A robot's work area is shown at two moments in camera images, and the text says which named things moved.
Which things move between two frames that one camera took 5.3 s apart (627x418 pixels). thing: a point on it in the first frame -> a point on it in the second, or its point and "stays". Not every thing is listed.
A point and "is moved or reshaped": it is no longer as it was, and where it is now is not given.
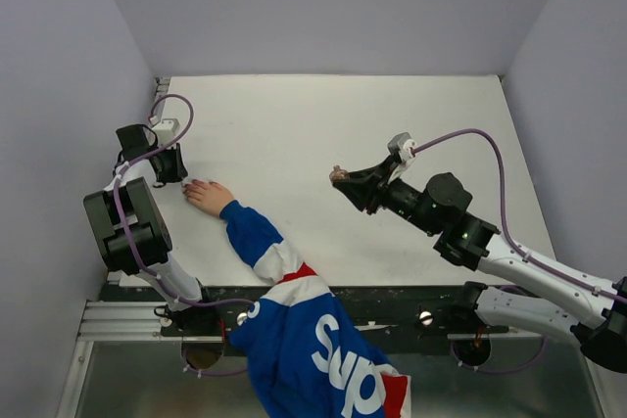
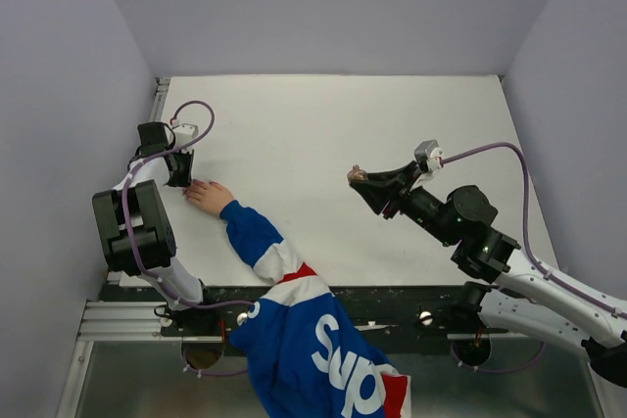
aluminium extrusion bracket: (121, 320) stays
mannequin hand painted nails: (209, 195) stays
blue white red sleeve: (307, 356) stays
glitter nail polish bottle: (338, 173) is moved or reshaped
